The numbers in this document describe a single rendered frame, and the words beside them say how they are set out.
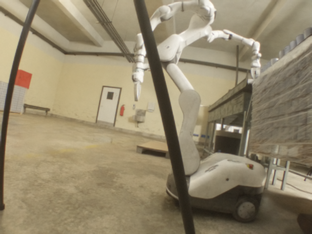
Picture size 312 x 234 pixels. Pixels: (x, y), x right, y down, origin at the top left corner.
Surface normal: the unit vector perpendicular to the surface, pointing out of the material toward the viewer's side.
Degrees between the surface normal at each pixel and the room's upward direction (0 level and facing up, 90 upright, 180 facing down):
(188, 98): 90
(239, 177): 90
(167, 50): 91
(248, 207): 90
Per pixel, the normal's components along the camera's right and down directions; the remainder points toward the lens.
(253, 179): -0.24, -0.10
